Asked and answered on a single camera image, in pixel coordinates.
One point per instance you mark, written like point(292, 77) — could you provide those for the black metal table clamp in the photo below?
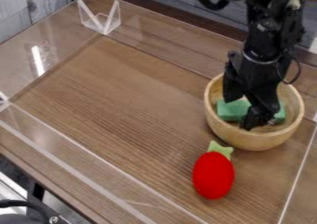
point(35, 194)

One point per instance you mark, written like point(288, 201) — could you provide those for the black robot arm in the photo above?
point(274, 28)

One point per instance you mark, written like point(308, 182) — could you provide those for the red plush strawberry toy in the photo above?
point(213, 172)

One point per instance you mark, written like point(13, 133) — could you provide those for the brown wooden bowl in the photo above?
point(261, 138)

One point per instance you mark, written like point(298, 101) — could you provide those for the green rectangular block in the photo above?
point(231, 112)

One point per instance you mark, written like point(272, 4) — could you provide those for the clear acrylic tray wall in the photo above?
point(96, 188)

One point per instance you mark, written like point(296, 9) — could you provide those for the clear acrylic corner bracket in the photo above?
point(103, 23)

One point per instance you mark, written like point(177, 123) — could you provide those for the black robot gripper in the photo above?
point(254, 80)

